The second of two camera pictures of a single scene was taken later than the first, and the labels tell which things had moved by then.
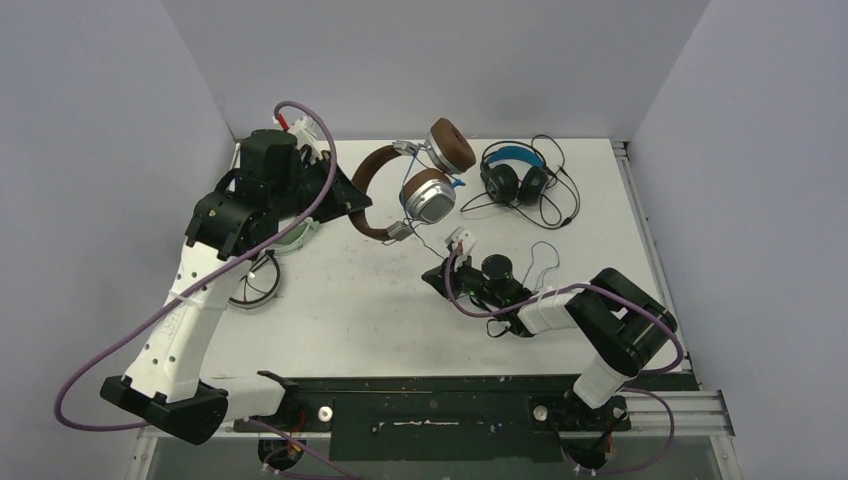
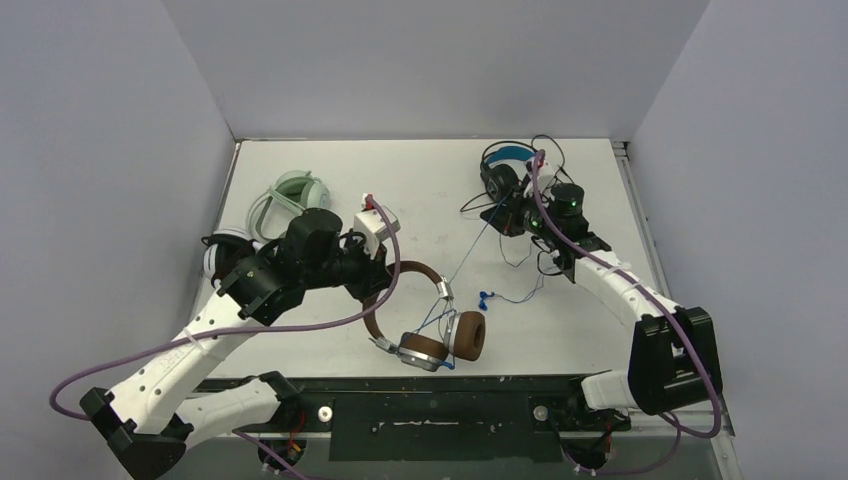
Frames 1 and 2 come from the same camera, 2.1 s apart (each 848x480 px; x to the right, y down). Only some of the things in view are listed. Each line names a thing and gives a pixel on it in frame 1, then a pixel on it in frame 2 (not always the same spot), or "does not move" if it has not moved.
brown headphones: (427, 196) to (464, 331)
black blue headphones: (509, 167) does not move
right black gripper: (460, 277) to (511, 216)
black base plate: (452, 419) does not move
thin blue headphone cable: (531, 252) to (499, 297)
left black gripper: (342, 197) to (374, 275)
